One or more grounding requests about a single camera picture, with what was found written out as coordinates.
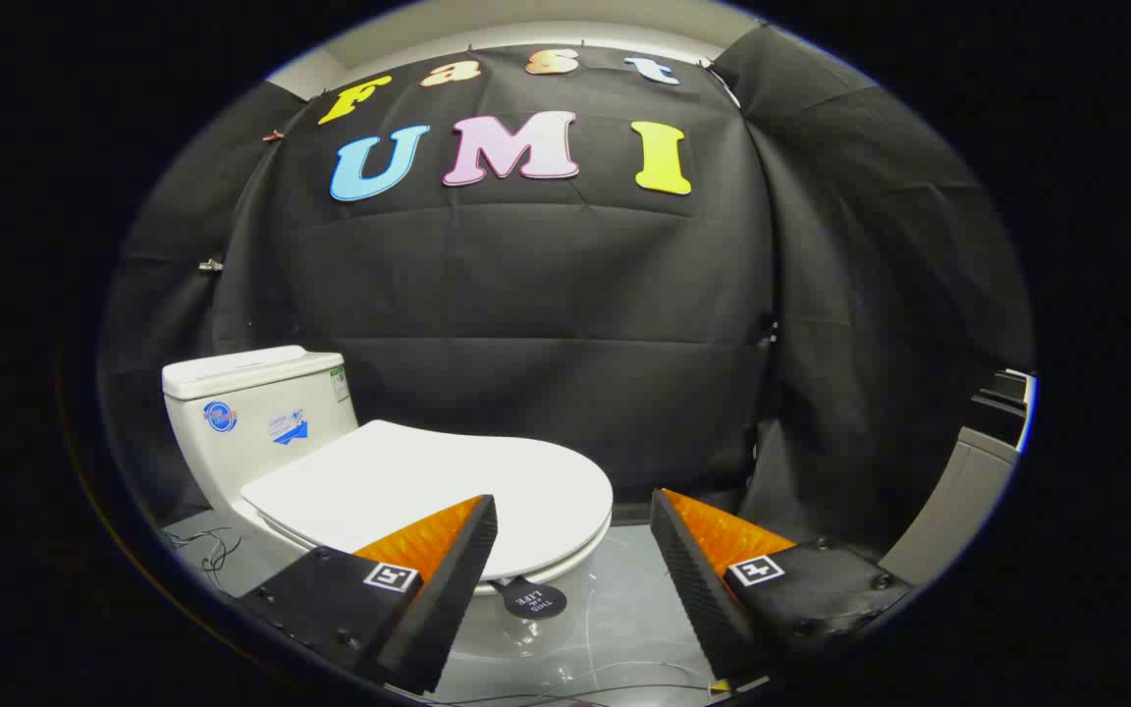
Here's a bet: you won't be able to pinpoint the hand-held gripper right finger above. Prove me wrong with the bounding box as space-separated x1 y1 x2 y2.
649 488 917 693

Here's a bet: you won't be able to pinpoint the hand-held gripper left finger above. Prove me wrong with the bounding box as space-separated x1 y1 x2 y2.
237 494 500 696

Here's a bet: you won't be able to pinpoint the black round lid tab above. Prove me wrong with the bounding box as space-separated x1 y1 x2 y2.
504 577 568 621

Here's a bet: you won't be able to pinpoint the white toilet lid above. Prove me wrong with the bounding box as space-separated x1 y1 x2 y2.
240 420 615 582

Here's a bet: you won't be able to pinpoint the white toilet seat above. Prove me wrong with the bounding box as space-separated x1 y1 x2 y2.
249 506 614 597

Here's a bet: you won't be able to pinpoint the white ceramic toilet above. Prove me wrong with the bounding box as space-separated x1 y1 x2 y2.
162 345 586 688

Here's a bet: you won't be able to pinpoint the grey furniture panel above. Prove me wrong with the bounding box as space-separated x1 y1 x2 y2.
880 368 1036 587

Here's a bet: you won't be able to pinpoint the black backdrop cloth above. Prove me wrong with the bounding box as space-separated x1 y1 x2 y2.
99 25 1035 566

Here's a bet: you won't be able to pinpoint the tangled thin black cables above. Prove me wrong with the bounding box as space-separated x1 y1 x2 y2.
165 527 242 590

